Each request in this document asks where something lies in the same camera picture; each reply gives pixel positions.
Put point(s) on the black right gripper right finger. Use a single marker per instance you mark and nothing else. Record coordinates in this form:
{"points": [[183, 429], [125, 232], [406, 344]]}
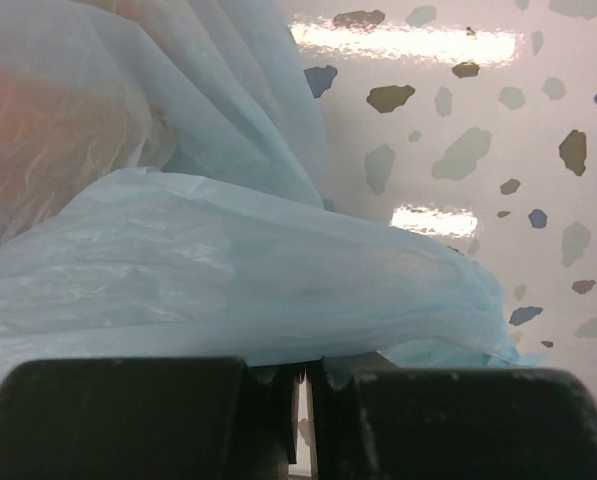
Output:
{"points": [[509, 423]]}

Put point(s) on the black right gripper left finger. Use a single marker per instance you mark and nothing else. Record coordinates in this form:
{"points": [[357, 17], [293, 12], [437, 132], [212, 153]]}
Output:
{"points": [[161, 418]]}

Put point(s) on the blue printed plastic bag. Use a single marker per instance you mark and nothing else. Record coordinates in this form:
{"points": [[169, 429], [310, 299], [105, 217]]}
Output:
{"points": [[158, 162]]}

